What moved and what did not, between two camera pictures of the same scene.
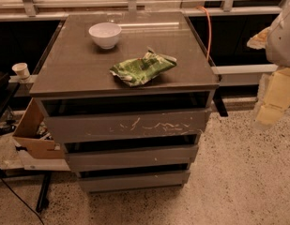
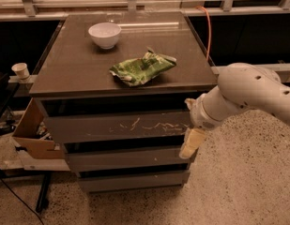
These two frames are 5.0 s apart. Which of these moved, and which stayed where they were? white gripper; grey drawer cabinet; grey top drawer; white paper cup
Moved: white gripper
Stayed: white paper cup; grey drawer cabinet; grey top drawer
